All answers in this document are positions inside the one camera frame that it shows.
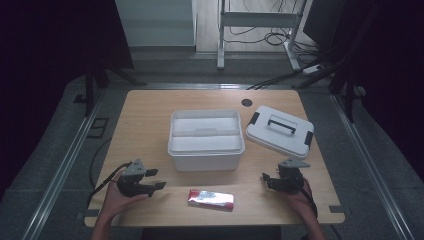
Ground dark curtain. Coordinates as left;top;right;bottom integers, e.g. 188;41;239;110
333;0;424;183
0;0;135;201

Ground white box lid with handle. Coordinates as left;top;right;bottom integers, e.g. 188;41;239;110
245;105;315;160

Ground black floor cables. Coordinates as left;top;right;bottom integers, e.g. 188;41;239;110
226;0;323;59

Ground white power strip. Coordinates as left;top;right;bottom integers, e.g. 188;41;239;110
301;64;325;75

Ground person's right hand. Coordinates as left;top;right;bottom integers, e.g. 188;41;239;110
281;178;317;218

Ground black tripod stand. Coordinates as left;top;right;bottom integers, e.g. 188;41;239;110
73;59;148;118
246;49;359;124

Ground dark monitor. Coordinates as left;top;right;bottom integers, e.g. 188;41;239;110
302;0;347;51

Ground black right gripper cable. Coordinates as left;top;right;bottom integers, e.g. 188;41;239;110
291;174;319;218

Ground white cabinet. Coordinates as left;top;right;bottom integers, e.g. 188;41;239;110
114;0;198;48

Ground person's left hand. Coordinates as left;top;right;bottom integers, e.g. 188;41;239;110
99;179;149;221

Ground white metal stand frame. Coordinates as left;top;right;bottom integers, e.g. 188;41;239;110
216;0;309;72

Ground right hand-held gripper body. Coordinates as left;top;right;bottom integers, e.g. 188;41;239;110
269;157;312;195

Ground white tray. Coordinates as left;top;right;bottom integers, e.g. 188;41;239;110
170;116;243;153

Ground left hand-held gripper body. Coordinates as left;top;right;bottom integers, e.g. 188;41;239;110
116;158;158;198

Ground metal floor rail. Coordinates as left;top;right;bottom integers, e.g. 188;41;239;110
19;96;105;240
329;93;417;240

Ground white plastic storage box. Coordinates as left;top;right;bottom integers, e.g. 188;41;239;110
167;109;246;173

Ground red and white packet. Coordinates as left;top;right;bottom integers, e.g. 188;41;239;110
187;188;235;212

